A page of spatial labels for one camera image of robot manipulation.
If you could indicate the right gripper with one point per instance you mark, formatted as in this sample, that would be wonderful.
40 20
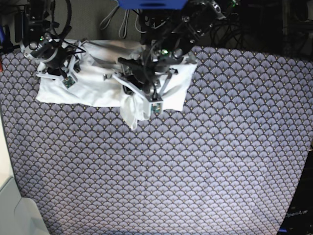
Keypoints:
62 64

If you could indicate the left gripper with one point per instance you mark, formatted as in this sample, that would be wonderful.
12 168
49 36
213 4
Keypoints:
147 83

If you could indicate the white T-shirt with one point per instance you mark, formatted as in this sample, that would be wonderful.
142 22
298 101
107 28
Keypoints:
98 85

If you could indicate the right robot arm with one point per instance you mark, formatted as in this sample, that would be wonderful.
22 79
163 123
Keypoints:
41 39

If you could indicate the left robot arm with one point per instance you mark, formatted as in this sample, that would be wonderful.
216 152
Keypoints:
168 35

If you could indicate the blue box overhead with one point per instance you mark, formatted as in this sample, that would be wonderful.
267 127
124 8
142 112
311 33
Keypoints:
152 4

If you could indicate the fan-patterned table cloth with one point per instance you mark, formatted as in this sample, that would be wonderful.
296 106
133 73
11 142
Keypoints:
228 164

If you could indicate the white plastic bin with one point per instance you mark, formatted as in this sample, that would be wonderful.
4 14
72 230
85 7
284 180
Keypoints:
18 215

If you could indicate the black device at right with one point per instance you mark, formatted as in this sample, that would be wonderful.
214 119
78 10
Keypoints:
299 217

